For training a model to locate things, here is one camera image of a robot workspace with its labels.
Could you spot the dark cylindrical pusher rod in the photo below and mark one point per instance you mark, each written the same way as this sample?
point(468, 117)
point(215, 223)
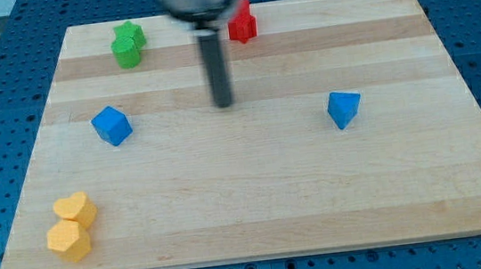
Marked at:
point(212, 55)

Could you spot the yellow hexagon block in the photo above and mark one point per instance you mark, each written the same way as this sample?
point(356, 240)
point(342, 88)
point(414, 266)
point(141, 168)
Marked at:
point(69, 240)

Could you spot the yellow heart block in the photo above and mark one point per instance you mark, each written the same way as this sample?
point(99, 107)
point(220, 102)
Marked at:
point(77, 207)

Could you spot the blue cube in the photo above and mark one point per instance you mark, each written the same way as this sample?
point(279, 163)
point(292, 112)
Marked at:
point(112, 126)

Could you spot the green star block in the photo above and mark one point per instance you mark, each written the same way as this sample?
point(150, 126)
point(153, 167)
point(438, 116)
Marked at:
point(133, 31)

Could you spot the red star block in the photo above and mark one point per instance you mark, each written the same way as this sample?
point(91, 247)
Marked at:
point(243, 25)

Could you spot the wooden board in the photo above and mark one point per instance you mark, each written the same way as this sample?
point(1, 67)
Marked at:
point(272, 176)

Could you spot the blue triangle block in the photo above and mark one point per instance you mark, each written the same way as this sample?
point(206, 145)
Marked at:
point(342, 108)

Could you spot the green cylinder block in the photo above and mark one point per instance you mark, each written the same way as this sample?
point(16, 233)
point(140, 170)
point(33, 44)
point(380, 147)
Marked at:
point(126, 52)

